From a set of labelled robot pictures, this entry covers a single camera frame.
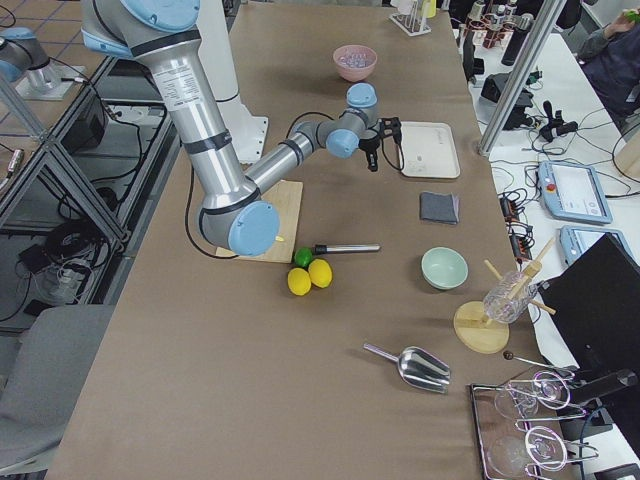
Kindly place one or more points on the steel muddler with black tip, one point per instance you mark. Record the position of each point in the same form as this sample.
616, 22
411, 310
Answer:
324, 249

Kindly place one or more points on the aluminium frame post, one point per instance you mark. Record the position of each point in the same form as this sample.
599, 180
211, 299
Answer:
532, 46

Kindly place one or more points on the wooden cup rack stand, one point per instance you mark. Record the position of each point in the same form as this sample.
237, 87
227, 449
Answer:
476, 330

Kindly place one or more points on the upper whole yellow lemon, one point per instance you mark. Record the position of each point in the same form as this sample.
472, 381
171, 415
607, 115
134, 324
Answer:
320, 273

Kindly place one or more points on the person in dark clothes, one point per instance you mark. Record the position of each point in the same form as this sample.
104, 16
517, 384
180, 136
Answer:
610, 57

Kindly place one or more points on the lower whole yellow lemon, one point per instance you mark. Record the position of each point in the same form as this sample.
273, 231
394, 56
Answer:
299, 281

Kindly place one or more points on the pink bowl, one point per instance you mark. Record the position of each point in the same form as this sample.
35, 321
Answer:
354, 75

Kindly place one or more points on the bamboo cutting board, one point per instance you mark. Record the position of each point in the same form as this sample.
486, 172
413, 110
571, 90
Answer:
278, 213

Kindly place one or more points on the grey folded cloth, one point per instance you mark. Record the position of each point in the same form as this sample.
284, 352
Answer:
440, 208

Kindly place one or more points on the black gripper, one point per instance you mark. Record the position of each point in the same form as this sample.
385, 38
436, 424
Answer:
369, 146

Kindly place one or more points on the pile of clear ice cubes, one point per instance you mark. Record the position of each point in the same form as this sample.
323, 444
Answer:
354, 58

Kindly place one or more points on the cream rabbit tray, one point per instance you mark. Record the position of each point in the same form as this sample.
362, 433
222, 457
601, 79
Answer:
429, 151

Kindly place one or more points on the green lime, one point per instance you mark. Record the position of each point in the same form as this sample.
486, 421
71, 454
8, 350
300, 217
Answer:
303, 257

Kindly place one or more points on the black thermos bottle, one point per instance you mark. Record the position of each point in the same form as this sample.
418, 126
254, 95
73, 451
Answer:
522, 26

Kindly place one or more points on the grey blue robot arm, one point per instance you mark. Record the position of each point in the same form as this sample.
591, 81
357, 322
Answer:
164, 37

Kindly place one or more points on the blue teach pendant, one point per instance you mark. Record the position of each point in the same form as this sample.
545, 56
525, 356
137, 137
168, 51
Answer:
575, 240
573, 192

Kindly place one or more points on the clear glass on rack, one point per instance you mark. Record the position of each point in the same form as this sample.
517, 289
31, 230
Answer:
509, 298

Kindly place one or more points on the wire wine glass rack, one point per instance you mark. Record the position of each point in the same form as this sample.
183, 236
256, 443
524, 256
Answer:
517, 427

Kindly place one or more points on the steel ice scoop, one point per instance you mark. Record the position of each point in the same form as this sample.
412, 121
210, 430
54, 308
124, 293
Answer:
418, 368

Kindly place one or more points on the light green bowl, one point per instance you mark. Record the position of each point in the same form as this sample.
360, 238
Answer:
444, 268

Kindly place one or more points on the whole yellow lemon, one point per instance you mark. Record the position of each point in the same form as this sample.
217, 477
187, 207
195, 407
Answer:
299, 281
320, 273

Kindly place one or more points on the black monitor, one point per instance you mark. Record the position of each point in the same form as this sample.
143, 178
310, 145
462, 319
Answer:
597, 308

